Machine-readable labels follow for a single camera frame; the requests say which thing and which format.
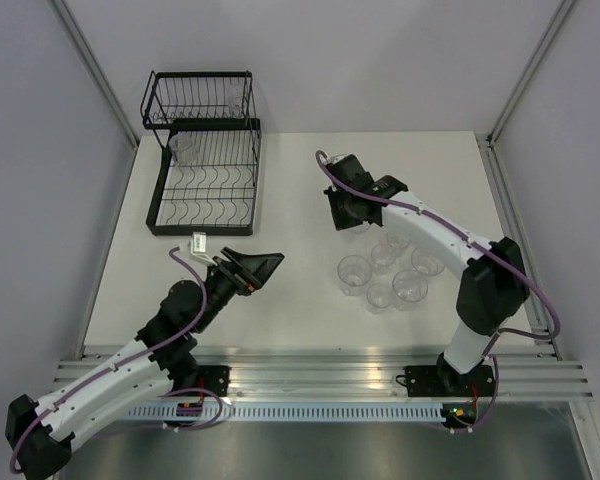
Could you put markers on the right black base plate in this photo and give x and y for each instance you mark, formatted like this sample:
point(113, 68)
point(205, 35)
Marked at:
point(429, 381)

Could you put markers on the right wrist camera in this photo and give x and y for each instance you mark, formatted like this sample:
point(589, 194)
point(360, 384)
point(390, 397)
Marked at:
point(335, 159)

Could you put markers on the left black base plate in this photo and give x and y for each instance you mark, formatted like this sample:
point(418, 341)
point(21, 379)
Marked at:
point(209, 379)

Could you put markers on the aluminium mounting rail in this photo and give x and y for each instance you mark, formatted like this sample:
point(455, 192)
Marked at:
point(527, 373)

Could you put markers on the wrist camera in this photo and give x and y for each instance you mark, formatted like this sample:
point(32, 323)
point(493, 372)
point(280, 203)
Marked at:
point(196, 247)
point(335, 159)

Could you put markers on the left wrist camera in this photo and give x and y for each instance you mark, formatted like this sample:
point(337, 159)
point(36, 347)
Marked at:
point(196, 247)

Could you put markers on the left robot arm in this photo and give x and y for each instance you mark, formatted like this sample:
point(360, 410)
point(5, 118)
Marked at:
point(158, 362)

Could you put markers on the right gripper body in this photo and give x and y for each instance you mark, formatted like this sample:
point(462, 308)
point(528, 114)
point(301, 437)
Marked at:
point(343, 216)

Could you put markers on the left aluminium frame post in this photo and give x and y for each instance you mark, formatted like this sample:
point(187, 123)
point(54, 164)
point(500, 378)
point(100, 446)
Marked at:
point(80, 43)

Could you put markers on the white slotted cable duct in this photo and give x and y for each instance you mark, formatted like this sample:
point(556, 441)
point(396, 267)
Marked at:
point(170, 411)

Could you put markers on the aluminium frame post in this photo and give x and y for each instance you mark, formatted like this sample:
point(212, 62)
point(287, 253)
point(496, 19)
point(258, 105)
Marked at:
point(540, 53)
point(80, 43)

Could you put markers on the right aluminium frame post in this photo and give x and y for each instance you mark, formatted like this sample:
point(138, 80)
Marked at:
point(540, 53)

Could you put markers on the black wire dish rack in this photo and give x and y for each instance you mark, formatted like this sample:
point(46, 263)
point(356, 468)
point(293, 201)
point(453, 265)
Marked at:
point(218, 195)

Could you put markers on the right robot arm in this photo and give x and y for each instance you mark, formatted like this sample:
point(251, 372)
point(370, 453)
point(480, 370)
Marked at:
point(491, 274)

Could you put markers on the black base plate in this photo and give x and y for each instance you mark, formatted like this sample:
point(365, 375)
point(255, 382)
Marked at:
point(209, 379)
point(429, 381)

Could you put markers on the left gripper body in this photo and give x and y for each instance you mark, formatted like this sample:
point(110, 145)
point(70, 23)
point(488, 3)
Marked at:
point(226, 281)

